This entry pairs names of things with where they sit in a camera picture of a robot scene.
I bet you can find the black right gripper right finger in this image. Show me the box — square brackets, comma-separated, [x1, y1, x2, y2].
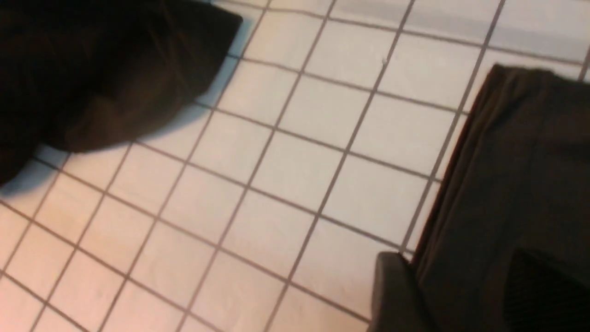
[503, 249, 590, 332]

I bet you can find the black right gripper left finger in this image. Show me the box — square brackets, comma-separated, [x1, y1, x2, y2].
[367, 252, 438, 332]

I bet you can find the gray long-sleeved shirt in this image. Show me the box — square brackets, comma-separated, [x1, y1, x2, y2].
[412, 65, 590, 332]

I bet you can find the black crumpled cloth pile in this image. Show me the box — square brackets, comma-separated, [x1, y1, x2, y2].
[0, 0, 244, 185]

